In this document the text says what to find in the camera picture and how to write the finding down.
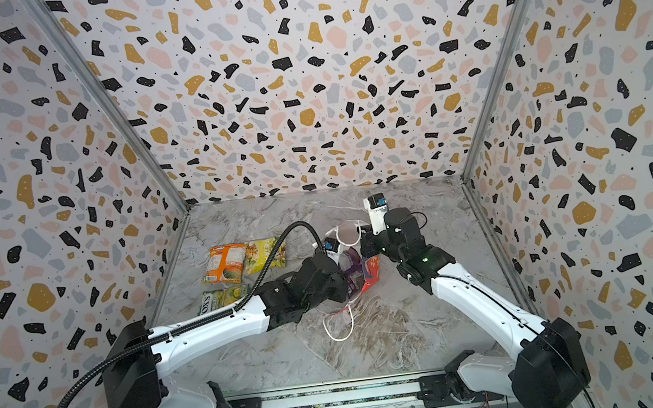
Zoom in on yellow-green snack packet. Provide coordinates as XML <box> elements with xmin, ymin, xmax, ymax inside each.
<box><xmin>243</xmin><ymin>237</ymin><xmax>287</xmax><ymax>275</ymax></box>

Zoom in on red paper gift bag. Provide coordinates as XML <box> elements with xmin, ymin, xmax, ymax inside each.
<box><xmin>312</xmin><ymin>217</ymin><xmax>391</xmax><ymax>344</ymax></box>

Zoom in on orange fruit candy packet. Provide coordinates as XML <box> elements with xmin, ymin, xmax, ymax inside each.
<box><xmin>202</xmin><ymin>243</ymin><xmax>247</xmax><ymax>284</ymax></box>

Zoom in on green yellow candy packet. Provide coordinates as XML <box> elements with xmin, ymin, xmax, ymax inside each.
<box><xmin>199</xmin><ymin>284</ymin><xmax>250</xmax><ymax>315</ymax></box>

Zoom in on purple candy packet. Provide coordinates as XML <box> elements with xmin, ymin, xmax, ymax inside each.
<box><xmin>339</xmin><ymin>247</ymin><xmax>365</xmax><ymax>298</ymax></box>

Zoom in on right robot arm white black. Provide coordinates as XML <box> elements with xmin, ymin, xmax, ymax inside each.
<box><xmin>361</xmin><ymin>194</ymin><xmax>591</xmax><ymax>408</ymax></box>

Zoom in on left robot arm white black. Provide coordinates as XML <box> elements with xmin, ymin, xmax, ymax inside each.
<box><xmin>101</xmin><ymin>253</ymin><xmax>348</xmax><ymax>408</ymax></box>

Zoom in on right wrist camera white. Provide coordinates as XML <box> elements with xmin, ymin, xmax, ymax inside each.
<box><xmin>364</xmin><ymin>193</ymin><xmax>389</xmax><ymax>236</ymax></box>

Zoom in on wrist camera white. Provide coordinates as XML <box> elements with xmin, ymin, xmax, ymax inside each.
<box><xmin>364</xmin><ymin>193</ymin><xmax>389</xmax><ymax>236</ymax></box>
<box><xmin>323</xmin><ymin>236</ymin><xmax>343</xmax><ymax>265</ymax></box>

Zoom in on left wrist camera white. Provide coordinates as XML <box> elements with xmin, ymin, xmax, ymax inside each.
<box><xmin>323</xmin><ymin>236</ymin><xmax>343</xmax><ymax>265</ymax></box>

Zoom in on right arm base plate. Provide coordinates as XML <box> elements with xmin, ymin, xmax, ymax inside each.
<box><xmin>417</xmin><ymin>373</ymin><xmax>504</xmax><ymax>408</ymax></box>

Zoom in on left black corrugated cable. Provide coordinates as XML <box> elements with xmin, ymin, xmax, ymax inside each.
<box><xmin>33</xmin><ymin>217</ymin><xmax>343</xmax><ymax>408</ymax></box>

